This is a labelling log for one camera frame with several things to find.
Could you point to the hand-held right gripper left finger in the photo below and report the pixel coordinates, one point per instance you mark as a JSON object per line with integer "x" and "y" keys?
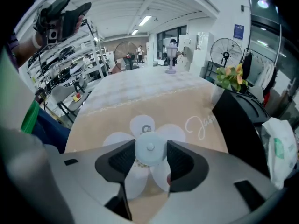
{"x": 105, "y": 167}

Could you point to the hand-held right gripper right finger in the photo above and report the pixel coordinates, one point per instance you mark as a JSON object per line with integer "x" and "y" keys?
{"x": 198, "y": 169}

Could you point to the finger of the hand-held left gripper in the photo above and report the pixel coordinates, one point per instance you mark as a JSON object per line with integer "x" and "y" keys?
{"x": 70, "y": 22}
{"x": 61, "y": 2}

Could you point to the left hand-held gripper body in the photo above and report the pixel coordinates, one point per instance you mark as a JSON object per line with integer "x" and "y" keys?
{"x": 52, "y": 35}

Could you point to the person's left forearm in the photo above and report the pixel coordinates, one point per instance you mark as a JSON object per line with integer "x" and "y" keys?
{"x": 25, "y": 51}

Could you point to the person's left hand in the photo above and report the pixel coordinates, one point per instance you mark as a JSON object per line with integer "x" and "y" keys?
{"x": 80, "y": 22}

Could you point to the person's right hand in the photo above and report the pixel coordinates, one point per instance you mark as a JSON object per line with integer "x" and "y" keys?
{"x": 169, "y": 179}

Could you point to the white wristband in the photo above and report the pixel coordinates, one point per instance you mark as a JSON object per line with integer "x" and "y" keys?
{"x": 36, "y": 41}

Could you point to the white metal storage shelf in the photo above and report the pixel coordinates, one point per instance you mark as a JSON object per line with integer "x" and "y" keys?
{"x": 95, "y": 67}

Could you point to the grey plastic chair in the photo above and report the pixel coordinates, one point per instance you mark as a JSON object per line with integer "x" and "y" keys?
{"x": 80, "y": 81}
{"x": 63, "y": 91}

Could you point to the black tissue box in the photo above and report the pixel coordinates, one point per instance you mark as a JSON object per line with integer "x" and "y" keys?
{"x": 238, "y": 125}

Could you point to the long ceiling tube light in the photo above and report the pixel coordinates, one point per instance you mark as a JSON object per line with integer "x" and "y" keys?
{"x": 134, "y": 32}
{"x": 144, "y": 20}

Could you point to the person's dark blue trousers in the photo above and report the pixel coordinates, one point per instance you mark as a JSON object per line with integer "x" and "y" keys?
{"x": 49, "y": 132}

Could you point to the red yellow toy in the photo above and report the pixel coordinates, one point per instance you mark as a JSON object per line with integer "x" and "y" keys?
{"x": 77, "y": 97}

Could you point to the beige checked tablecloth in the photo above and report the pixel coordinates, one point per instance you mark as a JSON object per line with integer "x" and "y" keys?
{"x": 140, "y": 97}

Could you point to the person's green purple jersey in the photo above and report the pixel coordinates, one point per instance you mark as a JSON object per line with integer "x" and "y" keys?
{"x": 30, "y": 118}

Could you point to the potted orange artificial flowers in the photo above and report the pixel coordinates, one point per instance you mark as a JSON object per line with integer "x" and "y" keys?
{"x": 230, "y": 76}

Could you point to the black metal rack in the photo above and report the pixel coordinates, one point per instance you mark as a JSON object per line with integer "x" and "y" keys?
{"x": 208, "y": 69}

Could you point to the stack of white boxes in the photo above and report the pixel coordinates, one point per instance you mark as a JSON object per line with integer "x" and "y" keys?
{"x": 201, "y": 59}

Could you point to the black clothes rack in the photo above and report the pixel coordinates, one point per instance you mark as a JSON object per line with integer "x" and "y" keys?
{"x": 247, "y": 64}

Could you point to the white locker cabinet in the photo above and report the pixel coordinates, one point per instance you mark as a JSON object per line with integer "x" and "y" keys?
{"x": 188, "y": 45}

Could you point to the black framed glass entrance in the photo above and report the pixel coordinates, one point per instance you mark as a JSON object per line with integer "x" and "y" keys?
{"x": 287, "y": 45}

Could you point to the black pedestal fan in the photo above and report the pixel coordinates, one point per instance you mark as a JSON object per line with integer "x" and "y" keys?
{"x": 226, "y": 54}
{"x": 127, "y": 56}

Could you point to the blue wall poster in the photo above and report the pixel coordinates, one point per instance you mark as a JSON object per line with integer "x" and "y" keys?
{"x": 238, "y": 31}

